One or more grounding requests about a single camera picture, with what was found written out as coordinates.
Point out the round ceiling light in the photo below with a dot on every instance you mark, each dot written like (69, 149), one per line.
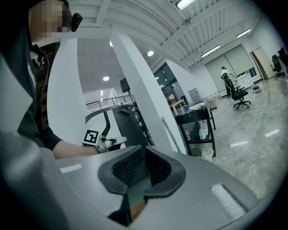
(150, 53)
(111, 43)
(106, 78)

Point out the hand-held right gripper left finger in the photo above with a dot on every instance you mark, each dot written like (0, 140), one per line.
(78, 191)

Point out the wooden desk white legs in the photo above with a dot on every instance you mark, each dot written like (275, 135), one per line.
(177, 103)

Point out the white plastic bag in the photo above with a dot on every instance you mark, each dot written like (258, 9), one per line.
(203, 130)

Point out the black shelf cart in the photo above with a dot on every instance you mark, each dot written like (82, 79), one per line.
(195, 116)

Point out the person's left forearm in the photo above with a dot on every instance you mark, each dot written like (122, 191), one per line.
(67, 150)

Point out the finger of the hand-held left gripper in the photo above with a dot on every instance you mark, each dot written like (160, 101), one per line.
(120, 140)

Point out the black office chair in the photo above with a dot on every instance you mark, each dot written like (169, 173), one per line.
(239, 94)

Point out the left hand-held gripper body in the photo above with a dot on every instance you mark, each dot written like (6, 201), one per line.
(91, 137)

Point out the person's head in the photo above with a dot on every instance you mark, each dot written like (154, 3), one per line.
(45, 20)

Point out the black metal railing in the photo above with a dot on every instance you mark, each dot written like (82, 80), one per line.
(108, 102)

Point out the white cabinet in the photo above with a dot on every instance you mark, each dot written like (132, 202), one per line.
(244, 79)

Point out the blue box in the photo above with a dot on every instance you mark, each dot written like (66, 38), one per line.
(185, 110)

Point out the black round stool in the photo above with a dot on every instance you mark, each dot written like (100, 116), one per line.
(255, 88)

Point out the person's black shirt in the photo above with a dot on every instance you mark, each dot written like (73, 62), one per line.
(22, 101)

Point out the ceiling tube light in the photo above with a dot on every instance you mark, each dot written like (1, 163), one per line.
(243, 33)
(184, 3)
(210, 51)

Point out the black head-worn camera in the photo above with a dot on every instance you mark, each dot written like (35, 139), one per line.
(76, 22)

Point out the wooden door panel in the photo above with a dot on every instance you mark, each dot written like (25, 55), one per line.
(259, 63)

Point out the black loudspeaker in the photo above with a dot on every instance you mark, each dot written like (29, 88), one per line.
(124, 85)

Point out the white roller blind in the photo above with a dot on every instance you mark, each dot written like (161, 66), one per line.
(213, 72)
(240, 57)

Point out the white bottle red cap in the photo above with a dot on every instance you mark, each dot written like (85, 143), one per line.
(187, 134)

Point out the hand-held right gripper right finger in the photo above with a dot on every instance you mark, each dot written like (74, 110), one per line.
(191, 197)

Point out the cluster of black chairs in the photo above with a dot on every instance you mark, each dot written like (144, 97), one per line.
(277, 63)

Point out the gray metal cabinet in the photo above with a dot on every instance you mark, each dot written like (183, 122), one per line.
(193, 95)

